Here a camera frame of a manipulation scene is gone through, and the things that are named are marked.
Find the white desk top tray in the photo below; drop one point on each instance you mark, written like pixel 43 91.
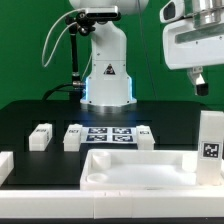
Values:
pixel 116 169

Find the white front barrier wall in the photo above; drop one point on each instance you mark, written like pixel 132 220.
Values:
pixel 111 204

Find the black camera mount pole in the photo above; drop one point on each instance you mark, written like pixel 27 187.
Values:
pixel 75 50

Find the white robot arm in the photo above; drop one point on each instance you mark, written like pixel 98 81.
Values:
pixel 109 87

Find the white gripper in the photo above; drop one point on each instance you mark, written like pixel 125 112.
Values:
pixel 193 36

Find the fiducial marker sheet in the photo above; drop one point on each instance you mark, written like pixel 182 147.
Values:
pixel 111 135

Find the white left barrier block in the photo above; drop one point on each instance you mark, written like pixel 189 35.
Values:
pixel 6 165

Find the silver depth camera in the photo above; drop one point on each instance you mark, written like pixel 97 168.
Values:
pixel 109 13

